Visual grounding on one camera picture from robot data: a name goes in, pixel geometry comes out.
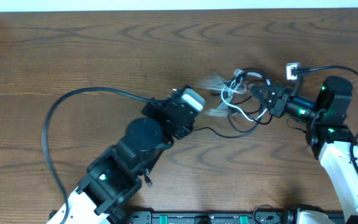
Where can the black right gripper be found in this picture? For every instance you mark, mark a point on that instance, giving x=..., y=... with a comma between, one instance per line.
x=280, y=99

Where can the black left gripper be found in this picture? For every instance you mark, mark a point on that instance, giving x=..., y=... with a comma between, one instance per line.
x=157, y=113

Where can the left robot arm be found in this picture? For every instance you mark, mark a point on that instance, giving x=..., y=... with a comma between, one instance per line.
x=114, y=177

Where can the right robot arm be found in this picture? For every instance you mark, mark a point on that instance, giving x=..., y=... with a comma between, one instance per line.
x=331, y=141

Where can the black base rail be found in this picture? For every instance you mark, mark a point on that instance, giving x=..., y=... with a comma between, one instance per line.
x=261, y=216

